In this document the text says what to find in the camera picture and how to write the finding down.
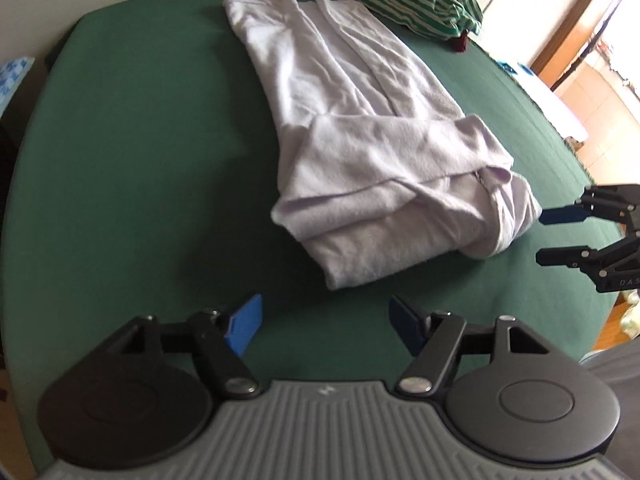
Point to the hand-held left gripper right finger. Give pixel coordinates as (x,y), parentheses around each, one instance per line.
(406,322)

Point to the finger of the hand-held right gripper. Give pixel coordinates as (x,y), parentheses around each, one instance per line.
(565,256)
(562,215)

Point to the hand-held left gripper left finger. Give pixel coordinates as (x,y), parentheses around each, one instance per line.
(245,325)

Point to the white shirt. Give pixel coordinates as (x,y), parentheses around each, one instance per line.
(360,170)

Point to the green table cover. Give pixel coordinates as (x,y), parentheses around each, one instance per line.
(125,185)

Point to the dark red cloth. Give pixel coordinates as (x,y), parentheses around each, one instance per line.
(459,45)

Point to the blue patterned cloth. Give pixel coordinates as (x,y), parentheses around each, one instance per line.
(12,77)

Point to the wooden door frame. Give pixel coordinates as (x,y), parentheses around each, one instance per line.
(565,35)

